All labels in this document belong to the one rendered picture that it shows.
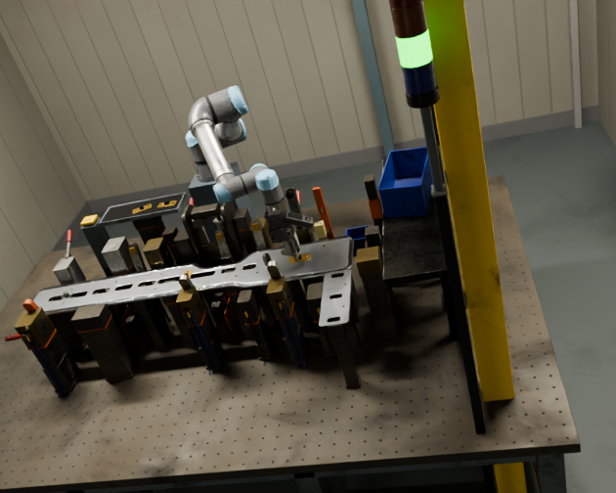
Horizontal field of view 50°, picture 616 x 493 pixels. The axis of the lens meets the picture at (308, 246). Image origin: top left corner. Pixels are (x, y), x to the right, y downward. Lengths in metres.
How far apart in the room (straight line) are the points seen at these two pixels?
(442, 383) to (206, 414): 0.84
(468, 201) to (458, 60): 0.38
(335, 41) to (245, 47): 0.66
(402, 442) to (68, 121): 4.27
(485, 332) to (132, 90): 3.96
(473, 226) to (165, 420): 1.35
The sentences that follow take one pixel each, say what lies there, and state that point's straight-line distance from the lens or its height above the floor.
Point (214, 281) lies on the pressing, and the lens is 2.56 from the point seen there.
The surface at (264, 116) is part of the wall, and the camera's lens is 5.23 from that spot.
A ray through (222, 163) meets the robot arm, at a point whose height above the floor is 1.40.
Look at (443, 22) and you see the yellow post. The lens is 1.57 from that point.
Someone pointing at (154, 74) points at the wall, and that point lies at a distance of 5.32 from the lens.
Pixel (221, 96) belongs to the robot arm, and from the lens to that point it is 2.65.
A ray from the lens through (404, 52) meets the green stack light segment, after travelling 1.44.
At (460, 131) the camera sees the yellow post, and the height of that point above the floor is 1.64.
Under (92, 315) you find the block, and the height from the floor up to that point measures 1.03.
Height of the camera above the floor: 2.36
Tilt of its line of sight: 32 degrees down
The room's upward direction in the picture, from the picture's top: 17 degrees counter-clockwise
